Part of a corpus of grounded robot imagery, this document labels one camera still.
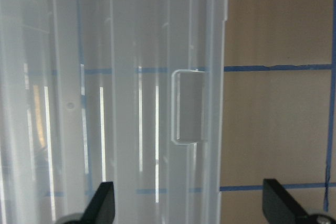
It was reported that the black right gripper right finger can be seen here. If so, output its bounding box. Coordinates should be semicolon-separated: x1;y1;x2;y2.
262;179;317;224

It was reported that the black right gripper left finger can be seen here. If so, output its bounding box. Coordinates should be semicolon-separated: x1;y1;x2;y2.
79;182;116;224

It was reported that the clear plastic box lid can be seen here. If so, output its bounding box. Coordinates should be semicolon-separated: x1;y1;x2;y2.
1;0;227;223

